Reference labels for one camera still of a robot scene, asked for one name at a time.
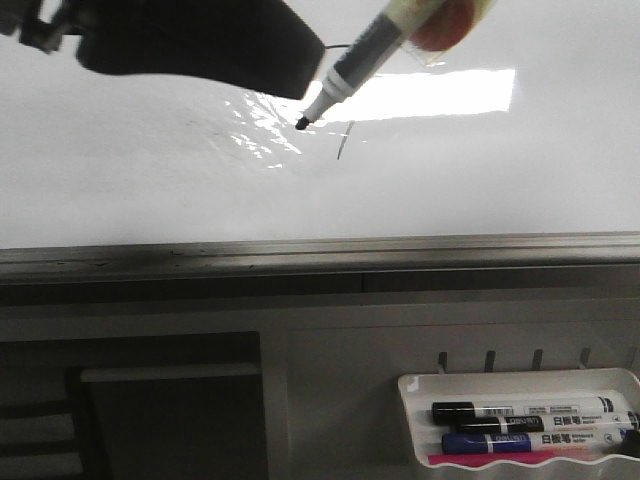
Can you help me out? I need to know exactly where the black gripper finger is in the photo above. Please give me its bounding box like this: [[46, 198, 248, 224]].
[[1, 1, 325, 99]]

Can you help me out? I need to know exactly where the black whiteboard marker with tape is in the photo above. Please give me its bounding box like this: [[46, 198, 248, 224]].
[[295, 1, 493, 130]]

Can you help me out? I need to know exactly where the black capped whiteboard marker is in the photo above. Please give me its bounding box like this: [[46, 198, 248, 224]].
[[431, 396, 623, 425]]

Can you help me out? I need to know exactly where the blue capped whiteboard marker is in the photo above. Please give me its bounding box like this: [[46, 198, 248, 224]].
[[441, 429, 629, 455]]

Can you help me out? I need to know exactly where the white plastic marker tray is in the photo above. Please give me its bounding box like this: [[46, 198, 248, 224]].
[[397, 368, 639, 479]]

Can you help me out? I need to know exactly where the pink eraser strip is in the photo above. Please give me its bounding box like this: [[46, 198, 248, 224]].
[[427, 453, 538, 467]]

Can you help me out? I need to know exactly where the white whiteboard with aluminium frame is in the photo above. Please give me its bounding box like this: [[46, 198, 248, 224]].
[[1, 1, 639, 283]]

